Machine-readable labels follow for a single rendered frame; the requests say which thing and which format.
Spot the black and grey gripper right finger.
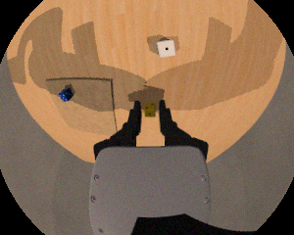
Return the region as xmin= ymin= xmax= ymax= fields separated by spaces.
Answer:
xmin=159 ymin=100 xmax=209 ymax=160

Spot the yellow die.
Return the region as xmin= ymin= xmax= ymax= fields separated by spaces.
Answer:
xmin=144 ymin=103 xmax=156 ymax=118

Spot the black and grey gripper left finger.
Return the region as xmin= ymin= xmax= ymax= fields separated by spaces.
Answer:
xmin=93 ymin=101 xmax=142 ymax=160

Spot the blue die with white pips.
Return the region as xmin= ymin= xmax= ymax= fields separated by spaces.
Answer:
xmin=59 ymin=88 xmax=74 ymax=102

